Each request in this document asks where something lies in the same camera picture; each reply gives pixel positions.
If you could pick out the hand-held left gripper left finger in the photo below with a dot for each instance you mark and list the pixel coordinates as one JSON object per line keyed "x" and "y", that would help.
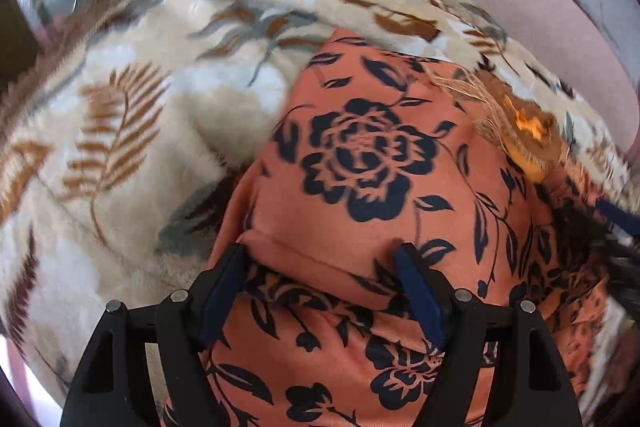
{"x": 222, "y": 292}

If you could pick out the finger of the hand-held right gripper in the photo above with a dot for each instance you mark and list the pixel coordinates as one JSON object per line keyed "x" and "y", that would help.
{"x": 617, "y": 213}

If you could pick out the orange black floral garment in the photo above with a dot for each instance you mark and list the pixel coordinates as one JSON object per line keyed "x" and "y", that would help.
{"x": 350, "y": 217}

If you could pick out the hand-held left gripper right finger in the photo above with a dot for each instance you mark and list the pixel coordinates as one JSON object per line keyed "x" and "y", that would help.
{"x": 417, "y": 292}

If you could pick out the beige leaf print blanket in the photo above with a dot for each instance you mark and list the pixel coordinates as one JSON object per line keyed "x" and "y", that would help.
{"x": 150, "y": 57}

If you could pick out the pink sofa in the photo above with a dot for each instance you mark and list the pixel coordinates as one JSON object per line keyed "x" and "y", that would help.
{"x": 550, "y": 32}

